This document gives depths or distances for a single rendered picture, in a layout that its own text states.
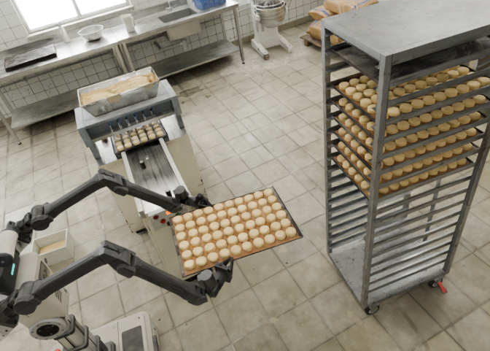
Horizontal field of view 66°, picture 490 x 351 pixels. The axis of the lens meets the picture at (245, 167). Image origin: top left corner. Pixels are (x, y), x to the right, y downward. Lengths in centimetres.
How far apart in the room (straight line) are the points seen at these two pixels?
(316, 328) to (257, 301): 45
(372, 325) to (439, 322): 41
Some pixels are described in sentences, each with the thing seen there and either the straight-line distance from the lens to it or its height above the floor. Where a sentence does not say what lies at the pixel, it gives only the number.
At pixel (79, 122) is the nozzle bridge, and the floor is 118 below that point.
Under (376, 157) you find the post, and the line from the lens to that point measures 170.
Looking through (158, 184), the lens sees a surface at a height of 84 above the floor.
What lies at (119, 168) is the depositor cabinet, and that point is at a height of 76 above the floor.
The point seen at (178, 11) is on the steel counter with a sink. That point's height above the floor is 87.
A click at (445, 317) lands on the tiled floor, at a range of 287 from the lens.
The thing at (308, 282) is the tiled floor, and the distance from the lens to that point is 289.
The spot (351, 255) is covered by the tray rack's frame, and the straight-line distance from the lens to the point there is 285.
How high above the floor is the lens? 243
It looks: 39 degrees down
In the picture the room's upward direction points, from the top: 11 degrees counter-clockwise
